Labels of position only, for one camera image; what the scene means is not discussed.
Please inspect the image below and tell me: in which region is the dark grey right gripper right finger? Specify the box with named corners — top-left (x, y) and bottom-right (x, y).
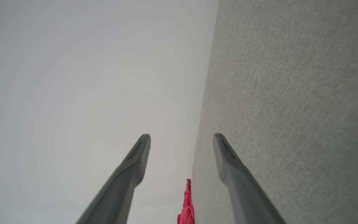
top-left (213, 133), bottom-right (287, 224)

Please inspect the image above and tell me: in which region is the red Bulls basketball jersey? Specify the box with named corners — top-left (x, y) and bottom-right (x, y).
top-left (177, 179), bottom-right (195, 224)

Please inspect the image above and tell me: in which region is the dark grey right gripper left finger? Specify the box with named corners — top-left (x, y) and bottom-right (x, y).
top-left (76, 134), bottom-right (151, 224)

